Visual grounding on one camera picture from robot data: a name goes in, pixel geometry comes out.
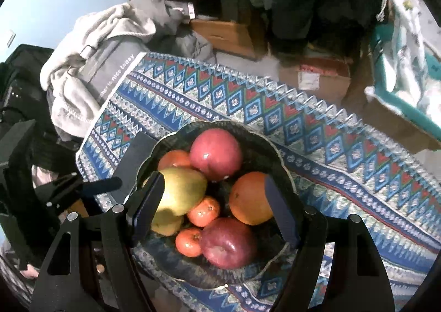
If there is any large orange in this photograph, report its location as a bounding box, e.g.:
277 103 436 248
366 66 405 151
229 172 276 226

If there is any small orange tangerine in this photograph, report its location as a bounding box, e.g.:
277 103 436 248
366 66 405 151
175 227 203 257
158 150 193 171
187 196 221 227

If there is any teal cardboard box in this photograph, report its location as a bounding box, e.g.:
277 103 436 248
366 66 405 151
365 23 441 134

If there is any blue patterned tablecloth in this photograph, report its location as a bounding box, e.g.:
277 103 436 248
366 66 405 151
0 52 441 312

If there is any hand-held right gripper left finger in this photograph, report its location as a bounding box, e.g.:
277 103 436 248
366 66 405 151
29 171 166 312

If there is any light grey hoodie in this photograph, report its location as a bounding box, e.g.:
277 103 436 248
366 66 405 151
39 0 217 138

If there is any black bag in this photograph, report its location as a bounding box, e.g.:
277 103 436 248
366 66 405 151
0 44 80 148

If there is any red apple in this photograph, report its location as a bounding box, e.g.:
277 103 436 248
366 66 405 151
200 217 258 269
189 128 243 182

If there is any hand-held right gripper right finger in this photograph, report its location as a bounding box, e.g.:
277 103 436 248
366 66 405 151
265 174 397 312

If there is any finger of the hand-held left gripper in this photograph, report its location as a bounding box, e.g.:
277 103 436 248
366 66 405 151
115 133 158 196
81 177 123 197

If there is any white printed rice bag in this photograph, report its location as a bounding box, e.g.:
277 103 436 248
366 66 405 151
369 0 441 120

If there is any dark glass bowl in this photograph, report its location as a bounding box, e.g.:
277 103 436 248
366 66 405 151
133 121 304 291

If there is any yellow green apple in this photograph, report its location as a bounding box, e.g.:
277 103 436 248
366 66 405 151
143 167 208 217
151 209 185 237

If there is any grey printed tote bag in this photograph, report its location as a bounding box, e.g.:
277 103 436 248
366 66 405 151
77 37 146 107

